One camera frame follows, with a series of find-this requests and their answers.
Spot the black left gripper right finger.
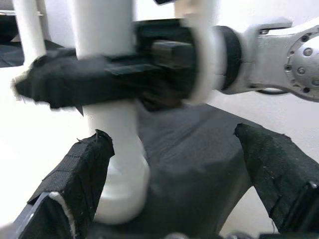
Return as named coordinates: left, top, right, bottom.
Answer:
left=234, top=123, right=319, bottom=235

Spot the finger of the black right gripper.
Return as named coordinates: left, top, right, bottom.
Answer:
left=11, top=53, right=143, bottom=112

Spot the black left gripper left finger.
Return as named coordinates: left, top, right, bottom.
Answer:
left=14, top=128, right=115, bottom=239

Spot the white plastic table leg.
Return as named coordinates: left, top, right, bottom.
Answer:
left=72, top=0, right=152, bottom=224
left=12, top=0, right=47, bottom=63

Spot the black tablecloth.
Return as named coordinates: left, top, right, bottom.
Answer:
left=0, top=14, right=265, bottom=239

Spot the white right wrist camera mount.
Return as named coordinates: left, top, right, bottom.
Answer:
left=174, top=0, right=226, bottom=105

